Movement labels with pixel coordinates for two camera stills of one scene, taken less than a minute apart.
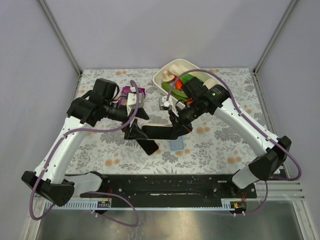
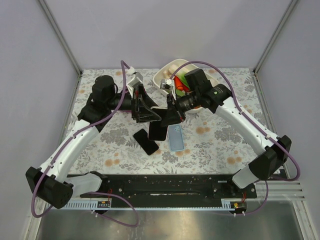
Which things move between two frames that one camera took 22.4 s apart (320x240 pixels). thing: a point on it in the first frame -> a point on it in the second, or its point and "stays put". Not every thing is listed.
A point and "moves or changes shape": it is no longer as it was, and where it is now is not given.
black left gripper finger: [141, 113] -> [148, 101]
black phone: [149, 145] stays put
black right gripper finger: [179, 130] -> [170, 113]
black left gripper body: [135, 124] -> [135, 104]
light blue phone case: [177, 145] stays put
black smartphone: [159, 132] moves or changes shape
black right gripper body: [179, 123] -> [173, 107]
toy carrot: [178, 85] stays put
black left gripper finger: [135, 132] -> [146, 114]
